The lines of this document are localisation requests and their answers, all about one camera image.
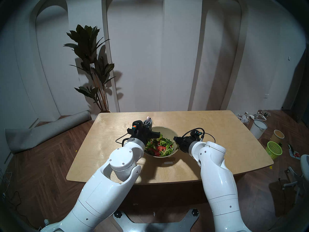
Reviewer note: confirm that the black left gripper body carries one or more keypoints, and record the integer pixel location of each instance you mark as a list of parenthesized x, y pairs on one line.
[(140, 136)]

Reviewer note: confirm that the white power adapter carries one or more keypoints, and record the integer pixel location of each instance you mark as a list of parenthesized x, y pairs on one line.
[(46, 221)]

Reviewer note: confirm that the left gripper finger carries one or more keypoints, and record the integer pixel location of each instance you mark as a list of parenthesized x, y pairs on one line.
[(135, 130), (154, 134)]

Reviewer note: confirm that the white plant tag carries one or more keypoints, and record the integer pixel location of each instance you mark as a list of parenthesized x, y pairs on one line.
[(92, 66)]

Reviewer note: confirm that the white plastic bucket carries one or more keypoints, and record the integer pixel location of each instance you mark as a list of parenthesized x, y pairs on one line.
[(257, 130)]

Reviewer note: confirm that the mixed green salad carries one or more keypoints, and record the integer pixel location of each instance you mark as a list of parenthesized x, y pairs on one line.
[(161, 147)]

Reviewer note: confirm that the beige paper cup bin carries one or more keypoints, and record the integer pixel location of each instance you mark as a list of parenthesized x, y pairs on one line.
[(277, 137)]

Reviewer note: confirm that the white cutting board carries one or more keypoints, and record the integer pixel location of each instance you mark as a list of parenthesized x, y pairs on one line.
[(295, 154)]

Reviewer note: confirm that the green mesh basket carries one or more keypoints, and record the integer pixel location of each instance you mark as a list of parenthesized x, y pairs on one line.
[(274, 150)]

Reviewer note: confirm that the crumpled white plastic wrappers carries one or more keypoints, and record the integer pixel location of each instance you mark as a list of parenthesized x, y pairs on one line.
[(245, 118)]

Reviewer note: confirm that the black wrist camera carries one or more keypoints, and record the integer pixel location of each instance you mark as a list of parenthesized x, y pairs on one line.
[(137, 124), (195, 133)]

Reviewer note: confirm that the small packaging litter pile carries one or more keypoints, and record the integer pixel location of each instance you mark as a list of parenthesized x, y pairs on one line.
[(263, 113)]

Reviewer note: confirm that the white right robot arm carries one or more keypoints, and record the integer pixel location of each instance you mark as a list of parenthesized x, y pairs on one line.
[(217, 180)]

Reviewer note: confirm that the black base knob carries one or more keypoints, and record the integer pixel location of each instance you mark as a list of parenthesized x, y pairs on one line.
[(194, 212), (117, 213)]

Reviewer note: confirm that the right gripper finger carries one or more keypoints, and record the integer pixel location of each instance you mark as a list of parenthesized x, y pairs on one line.
[(177, 141), (178, 138)]

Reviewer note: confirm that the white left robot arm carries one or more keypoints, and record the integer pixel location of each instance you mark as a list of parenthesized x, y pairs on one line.
[(103, 188)]

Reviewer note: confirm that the white swivel chair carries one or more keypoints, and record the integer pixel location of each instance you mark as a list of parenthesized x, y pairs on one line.
[(304, 166)]

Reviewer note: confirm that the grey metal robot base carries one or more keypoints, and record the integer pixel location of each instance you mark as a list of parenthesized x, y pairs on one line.
[(154, 226)]

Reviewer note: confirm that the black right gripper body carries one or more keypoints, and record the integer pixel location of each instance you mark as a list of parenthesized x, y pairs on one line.
[(185, 144)]

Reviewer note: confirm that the rolled grey floor mat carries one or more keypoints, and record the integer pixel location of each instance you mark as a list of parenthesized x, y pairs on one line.
[(48, 132)]

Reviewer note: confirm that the tall dark green potted plant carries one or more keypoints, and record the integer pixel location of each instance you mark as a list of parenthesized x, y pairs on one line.
[(87, 47)]

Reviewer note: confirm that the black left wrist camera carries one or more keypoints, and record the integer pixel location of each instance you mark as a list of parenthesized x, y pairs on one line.
[(137, 124)]

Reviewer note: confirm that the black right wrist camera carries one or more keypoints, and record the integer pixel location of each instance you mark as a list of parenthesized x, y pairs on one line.
[(195, 133)]

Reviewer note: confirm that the white tape strip on table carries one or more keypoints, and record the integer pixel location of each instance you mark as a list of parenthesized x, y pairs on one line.
[(168, 163)]

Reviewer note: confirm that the beige green salad bowl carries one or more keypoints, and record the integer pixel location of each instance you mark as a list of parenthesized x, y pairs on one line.
[(169, 132)]

